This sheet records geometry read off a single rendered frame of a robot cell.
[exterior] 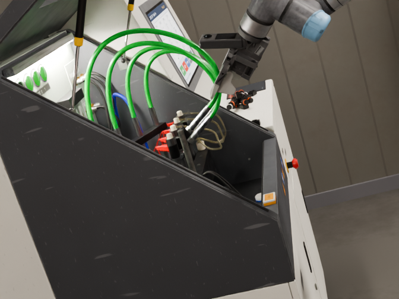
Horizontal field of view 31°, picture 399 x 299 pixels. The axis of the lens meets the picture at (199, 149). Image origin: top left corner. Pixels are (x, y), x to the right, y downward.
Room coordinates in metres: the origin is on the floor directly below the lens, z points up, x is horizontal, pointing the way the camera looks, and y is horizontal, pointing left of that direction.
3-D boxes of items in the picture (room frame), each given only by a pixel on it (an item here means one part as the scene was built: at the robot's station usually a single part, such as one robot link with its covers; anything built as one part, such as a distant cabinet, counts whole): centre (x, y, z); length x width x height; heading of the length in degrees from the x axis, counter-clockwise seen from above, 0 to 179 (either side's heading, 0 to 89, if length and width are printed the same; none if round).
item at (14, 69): (1.96, 0.33, 1.43); 0.54 x 0.03 x 0.02; 170
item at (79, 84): (2.20, 0.28, 1.20); 0.13 x 0.03 x 0.31; 170
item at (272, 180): (1.88, -0.17, 0.87); 0.62 x 0.04 x 0.16; 170
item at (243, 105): (2.62, -0.21, 1.01); 0.23 x 0.11 x 0.06; 170
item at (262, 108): (2.58, -0.20, 0.96); 0.70 x 0.22 x 0.03; 170
